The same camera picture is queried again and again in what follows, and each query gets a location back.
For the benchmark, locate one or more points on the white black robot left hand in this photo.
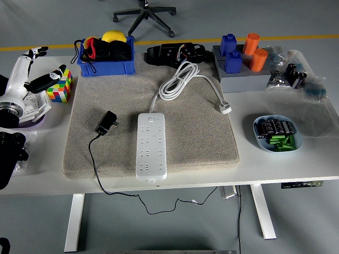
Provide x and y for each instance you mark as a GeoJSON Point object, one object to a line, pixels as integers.
{"type": "Point", "coordinates": [17, 79]}

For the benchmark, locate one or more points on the white power strip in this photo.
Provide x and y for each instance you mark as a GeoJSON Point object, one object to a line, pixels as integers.
{"type": "Point", "coordinates": [152, 158]}

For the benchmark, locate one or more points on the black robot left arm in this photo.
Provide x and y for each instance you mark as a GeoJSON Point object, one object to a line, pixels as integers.
{"type": "Point", "coordinates": [8, 158]}

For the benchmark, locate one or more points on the colourful puzzle cube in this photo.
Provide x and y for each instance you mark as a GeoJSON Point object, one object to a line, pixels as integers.
{"type": "Point", "coordinates": [62, 90]}

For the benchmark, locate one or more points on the purple dish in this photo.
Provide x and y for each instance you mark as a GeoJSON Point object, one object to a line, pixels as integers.
{"type": "Point", "coordinates": [31, 125]}

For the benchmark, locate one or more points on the clear bag of screws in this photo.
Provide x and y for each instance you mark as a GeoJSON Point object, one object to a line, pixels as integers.
{"type": "Point", "coordinates": [21, 168]}

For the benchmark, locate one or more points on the blue plastic bin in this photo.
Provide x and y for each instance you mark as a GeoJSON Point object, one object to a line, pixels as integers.
{"type": "Point", "coordinates": [106, 68]}

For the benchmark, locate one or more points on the yellow ball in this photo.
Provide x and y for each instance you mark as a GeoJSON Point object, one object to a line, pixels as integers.
{"type": "Point", "coordinates": [114, 36]}

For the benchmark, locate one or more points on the black office chair base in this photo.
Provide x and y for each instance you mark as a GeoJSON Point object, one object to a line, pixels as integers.
{"type": "Point", "coordinates": [147, 13]}

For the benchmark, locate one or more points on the black electronic device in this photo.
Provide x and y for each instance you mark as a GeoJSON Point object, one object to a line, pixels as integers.
{"type": "Point", "coordinates": [164, 54]}

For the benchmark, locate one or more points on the white table leg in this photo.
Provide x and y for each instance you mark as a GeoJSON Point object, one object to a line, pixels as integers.
{"type": "Point", "coordinates": [263, 211]}
{"type": "Point", "coordinates": [74, 222]}

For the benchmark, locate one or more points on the black robot body part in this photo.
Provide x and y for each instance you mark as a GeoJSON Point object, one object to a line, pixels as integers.
{"type": "Point", "coordinates": [4, 246]}

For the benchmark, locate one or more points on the grey-brown mat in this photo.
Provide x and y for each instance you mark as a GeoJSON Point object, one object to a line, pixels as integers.
{"type": "Point", "coordinates": [198, 137]}

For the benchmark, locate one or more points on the blue block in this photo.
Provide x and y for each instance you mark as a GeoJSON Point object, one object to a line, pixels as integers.
{"type": "Point", "coordinates": [227, 45]}
{"type": "Point", "coordinates": [233, 63]}

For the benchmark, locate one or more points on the grey block base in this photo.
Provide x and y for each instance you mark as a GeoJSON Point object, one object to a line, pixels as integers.
{"type": "Point", "coordinates": [243, 82]}

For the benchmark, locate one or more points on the orange cylinder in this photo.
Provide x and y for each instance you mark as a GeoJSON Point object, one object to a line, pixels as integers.
{"type": "Point", "coordinates": [258, 61]}
{"type": "Point", "coordinates": [250, 45]}

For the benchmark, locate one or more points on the black capacitor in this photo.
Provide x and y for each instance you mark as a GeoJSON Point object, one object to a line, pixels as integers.
{"type": "Point", "coordinates": [288, 127]}
{"type": "Point", "coordinates": [261, 130]}
{"type": "Point", "coordinates": [270, 127]}
{"type": "Point", "coordinates": [278, 126]}

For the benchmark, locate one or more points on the clear bag of dark parts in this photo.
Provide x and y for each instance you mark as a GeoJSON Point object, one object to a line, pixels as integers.
{"type": "Point", "coordinates": [276, 80]}

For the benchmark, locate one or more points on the clear bag of mixed parts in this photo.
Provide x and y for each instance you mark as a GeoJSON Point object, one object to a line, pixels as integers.
{"type": "Point", "coordinates": [276, 56]}

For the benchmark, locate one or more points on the green cylinder cell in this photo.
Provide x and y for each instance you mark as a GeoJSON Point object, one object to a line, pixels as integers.
{"type": "Point", "coordinates": [276, 139]}
{"type": "Point", "coordinates": [286, 139]}
{"type": "Point", "coordinates": [282, 148]}

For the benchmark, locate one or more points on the clear bag of black capacitors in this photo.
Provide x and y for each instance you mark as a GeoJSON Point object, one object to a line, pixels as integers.
{"type": "Point", "coordinates": [296, 75]}

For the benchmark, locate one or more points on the light blue dish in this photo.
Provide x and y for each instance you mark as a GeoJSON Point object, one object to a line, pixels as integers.
{"type": "Point", "coordinates": [298, 137]}

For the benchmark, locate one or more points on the large empty clear bag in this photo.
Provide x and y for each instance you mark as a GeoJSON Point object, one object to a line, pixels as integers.
{"type": "Point", "coordinates": [304, 116]}

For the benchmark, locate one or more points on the clear bag of blue parts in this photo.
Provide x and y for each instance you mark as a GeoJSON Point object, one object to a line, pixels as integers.
{"type": "Point", "coordinates": [315, 90]}

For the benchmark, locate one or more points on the black table control box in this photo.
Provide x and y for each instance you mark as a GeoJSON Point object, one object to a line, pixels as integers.
{"type": "Point", "coordinates": [302, 184]}

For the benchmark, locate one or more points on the silver bracket under table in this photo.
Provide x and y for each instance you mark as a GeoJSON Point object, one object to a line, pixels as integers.
{"type": "Point", "coordinates": [228, 192]}

